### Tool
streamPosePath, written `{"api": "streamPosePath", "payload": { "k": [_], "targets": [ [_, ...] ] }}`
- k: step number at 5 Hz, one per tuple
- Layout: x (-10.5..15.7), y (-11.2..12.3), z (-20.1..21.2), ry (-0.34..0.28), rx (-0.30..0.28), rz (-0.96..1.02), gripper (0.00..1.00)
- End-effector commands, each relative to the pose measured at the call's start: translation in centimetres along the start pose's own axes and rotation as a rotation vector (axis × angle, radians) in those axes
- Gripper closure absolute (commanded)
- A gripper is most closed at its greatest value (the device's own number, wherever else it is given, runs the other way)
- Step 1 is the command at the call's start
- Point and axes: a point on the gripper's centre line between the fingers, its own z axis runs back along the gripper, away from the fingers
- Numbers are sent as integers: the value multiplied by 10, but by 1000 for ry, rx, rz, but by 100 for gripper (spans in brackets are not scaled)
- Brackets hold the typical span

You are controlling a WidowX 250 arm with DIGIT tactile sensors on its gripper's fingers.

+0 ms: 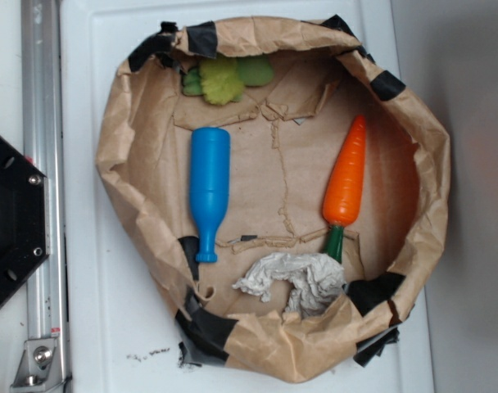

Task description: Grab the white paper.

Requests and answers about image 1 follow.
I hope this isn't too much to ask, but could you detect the metal corner bracket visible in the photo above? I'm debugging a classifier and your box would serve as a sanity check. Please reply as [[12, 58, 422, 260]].
[[10, 337, 64, 392]]

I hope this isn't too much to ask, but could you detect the crumpled white paper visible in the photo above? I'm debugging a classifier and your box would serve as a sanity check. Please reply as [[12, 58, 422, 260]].
[[233, 252, 346, 318]]

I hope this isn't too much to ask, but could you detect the brown paper bag bin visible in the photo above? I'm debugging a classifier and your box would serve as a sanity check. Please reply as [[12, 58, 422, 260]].
[[96, 16, 450, 383]]

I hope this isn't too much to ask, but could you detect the aluminium extrusion rail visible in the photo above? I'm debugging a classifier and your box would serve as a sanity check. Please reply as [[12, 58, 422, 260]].
[[21, 1, 72, 392]]

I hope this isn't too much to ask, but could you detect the white plastic tray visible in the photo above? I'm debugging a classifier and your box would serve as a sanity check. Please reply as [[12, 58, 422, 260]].
[[60, 1, 434, 392]]

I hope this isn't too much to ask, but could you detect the blue plastic toy bottle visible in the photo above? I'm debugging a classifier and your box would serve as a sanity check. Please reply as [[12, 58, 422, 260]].
[[189, 128, 230, 263]]

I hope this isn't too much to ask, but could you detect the green toy lettuce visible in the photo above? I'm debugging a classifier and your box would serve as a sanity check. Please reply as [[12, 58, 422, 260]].
[[182, 56, 274, 106]]

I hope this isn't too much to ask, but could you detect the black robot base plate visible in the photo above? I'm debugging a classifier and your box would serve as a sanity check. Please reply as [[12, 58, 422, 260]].
[[0, 136, 48, 309]]

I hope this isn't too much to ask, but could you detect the orange plastic toy carrot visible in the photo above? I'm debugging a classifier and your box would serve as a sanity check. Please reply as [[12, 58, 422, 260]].
[[322, 115, 366, 263]]

